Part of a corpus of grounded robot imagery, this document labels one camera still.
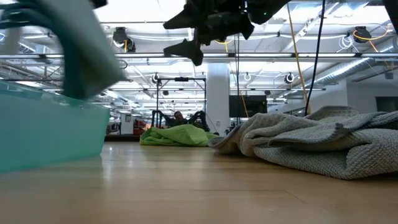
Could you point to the teal translucent plastic bin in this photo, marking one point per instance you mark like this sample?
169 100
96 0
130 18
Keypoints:
46 133

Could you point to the white pillar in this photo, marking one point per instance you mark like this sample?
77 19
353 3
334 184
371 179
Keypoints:
217 93

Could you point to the dark wall panel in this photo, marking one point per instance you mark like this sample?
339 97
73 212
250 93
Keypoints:
387 104

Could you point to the person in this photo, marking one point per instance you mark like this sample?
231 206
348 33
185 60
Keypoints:
178 118

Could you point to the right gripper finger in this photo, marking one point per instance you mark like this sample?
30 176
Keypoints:
188 49
186 20

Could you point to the black background rig frame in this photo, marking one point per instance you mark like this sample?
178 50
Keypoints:
181 79

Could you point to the bright green microfiber towel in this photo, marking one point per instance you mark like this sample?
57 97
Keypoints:
180 137

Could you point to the light blue microfiber towel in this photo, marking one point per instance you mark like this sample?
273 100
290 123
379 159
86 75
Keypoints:
84 46

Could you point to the black wall monitor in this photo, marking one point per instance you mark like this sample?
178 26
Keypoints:
252 105

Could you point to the long ceiling light bar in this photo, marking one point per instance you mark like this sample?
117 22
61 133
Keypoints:
280 55

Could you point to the grey waffle microfiber towel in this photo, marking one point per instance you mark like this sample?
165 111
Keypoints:
311 155

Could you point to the silver air duct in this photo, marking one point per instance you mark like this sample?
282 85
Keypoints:
345 70

